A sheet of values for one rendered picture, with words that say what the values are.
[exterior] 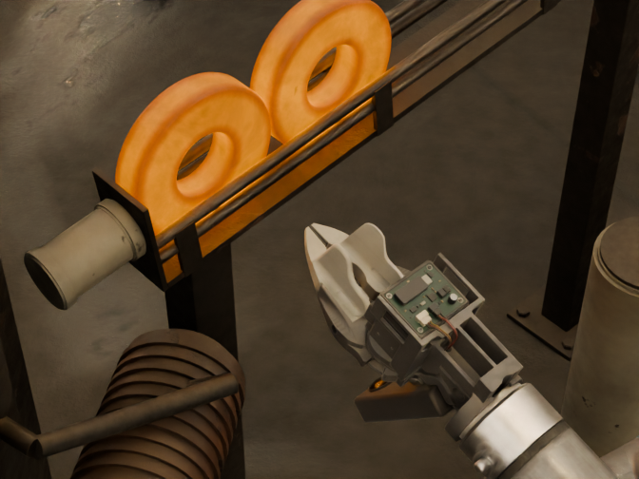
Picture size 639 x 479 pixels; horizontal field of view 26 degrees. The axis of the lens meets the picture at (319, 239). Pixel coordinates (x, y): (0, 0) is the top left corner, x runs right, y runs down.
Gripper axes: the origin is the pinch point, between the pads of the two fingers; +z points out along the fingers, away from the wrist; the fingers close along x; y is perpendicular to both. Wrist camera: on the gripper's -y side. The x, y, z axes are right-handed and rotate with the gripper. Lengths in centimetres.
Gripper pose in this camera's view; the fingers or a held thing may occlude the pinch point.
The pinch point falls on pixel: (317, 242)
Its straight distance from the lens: 115.1
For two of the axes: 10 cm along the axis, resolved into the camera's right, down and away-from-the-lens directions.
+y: 2.1, -5.2, -8.3
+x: -7.3, 4.8, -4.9
